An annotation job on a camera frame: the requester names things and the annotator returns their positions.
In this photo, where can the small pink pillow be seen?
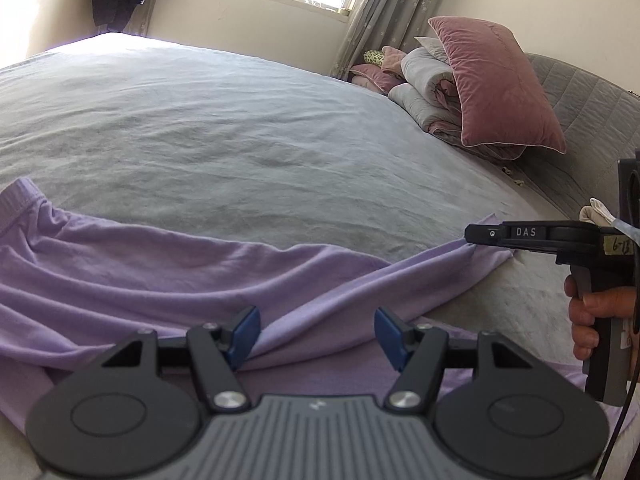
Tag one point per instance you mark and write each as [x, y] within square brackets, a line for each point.
[372, 78]

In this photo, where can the large pink pillow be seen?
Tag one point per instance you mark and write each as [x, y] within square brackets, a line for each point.
[495, 90]

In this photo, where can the grey quilted headboard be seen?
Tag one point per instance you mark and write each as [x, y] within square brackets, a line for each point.
[575, 110]

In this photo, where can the person's right hand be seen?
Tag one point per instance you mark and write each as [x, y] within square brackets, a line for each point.
[582, 320]

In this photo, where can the grey patterned curtain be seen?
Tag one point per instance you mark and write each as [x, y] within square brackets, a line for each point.
[390, 0]

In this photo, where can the folded grey quilt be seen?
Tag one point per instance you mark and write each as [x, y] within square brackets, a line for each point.
[425, 75]

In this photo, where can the purple pants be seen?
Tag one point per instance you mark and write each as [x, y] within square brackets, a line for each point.
[150, 270]

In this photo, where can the yellow spotted cushion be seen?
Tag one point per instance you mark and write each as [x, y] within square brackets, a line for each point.
[374, 56]

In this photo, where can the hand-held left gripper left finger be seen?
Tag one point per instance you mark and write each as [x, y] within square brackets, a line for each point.
[245, 332]

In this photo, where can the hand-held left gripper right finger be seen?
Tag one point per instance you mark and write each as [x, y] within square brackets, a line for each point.
[392, 337]

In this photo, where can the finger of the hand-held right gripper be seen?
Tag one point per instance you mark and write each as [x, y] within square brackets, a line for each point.
[505, 235]

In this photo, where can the white folded garment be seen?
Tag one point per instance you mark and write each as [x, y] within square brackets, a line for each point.
[597, 212]

